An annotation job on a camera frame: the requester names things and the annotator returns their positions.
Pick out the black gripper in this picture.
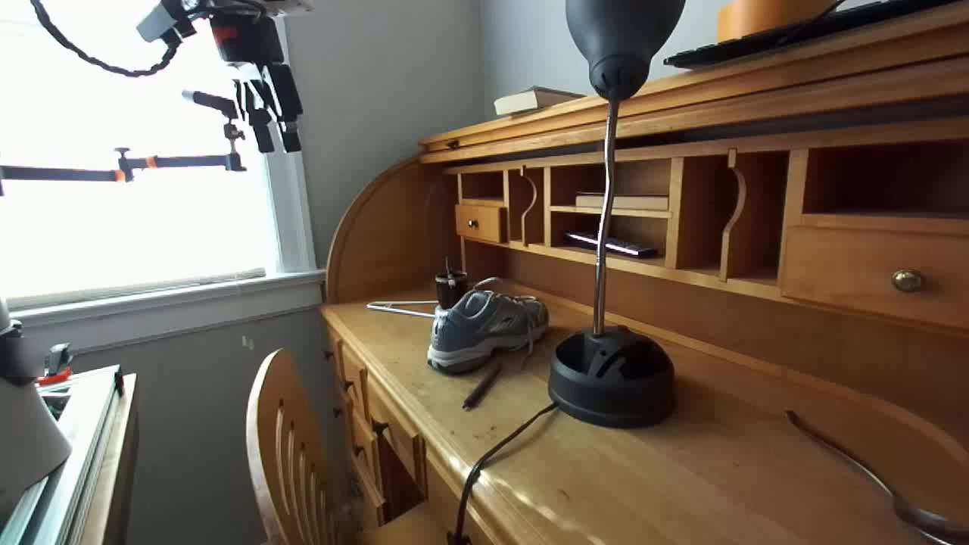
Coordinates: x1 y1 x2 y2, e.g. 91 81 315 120
205 5 305 156

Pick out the thin black pen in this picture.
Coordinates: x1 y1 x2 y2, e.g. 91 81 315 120
459 356 509 412

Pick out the dark brown glazed mug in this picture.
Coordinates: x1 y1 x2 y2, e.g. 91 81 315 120
432 269 473 310

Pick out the grey blue running sneaker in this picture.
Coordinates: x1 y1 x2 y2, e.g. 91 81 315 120
425 283 555 378

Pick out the white framed window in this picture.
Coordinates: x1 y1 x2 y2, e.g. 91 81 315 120
0 0 326 310

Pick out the white plastic clothes hanger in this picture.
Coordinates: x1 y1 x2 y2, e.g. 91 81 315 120
362 293 440 325

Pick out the wooden drawer with brass knob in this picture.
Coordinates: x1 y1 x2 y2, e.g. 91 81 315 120
451 200 509 249
778 221 969 334

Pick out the thick closed book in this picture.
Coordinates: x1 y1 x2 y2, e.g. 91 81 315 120
491 85 585 120

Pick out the small red black clamp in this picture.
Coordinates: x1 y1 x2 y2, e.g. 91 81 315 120
36 341 76 393

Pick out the wooden slat-back chair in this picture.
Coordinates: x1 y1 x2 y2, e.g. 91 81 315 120
242 346 451 545

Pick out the black gooseneck desk lamp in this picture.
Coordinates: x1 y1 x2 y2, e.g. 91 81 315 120
545 0 691 430

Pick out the flat black tray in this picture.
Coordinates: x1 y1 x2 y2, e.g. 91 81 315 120
664 0 956 73

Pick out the wooden roll-top desk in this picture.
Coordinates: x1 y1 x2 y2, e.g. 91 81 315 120
317 0 969 545

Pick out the black camera boom stand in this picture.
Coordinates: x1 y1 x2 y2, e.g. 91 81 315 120
0 88 251 186

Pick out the black robot cable chain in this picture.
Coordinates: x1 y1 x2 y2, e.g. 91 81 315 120
26 0 188 81

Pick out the black lamp power cable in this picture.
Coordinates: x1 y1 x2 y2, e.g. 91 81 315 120
449 399 560 545

